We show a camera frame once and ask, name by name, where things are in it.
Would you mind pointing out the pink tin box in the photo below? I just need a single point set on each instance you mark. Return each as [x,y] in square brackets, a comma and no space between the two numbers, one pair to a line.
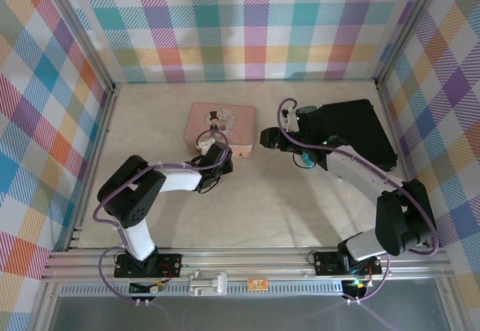
[240,121]

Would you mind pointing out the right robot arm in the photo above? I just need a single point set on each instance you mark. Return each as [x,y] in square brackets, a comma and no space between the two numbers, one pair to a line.
[348,167]

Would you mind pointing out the silver metal latch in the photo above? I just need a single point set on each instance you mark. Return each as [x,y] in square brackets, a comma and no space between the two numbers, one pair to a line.
[208,282]

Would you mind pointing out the black hard case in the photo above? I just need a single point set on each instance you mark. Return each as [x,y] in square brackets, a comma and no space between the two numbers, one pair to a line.
[360,128]

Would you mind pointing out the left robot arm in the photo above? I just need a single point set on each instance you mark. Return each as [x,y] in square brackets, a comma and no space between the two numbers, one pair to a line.
[138,241]

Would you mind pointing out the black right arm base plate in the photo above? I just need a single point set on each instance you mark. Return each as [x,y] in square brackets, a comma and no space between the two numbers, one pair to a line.
[326,263]

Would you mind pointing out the orange label sticker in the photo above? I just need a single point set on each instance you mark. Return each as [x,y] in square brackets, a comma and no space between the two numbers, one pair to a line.
[257,283]

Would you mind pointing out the aluminium frame rail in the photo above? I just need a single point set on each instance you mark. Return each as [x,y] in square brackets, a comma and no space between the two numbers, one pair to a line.
[240,265]

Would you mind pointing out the aluminium frame post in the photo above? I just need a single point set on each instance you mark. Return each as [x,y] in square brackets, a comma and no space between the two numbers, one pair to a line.
[408,27]
[78,27]

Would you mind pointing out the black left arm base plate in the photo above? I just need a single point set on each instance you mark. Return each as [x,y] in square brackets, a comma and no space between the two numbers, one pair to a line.
[168,263]

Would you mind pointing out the grey metal panel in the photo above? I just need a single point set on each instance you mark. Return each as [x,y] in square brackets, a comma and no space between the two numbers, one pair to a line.
[243,314]

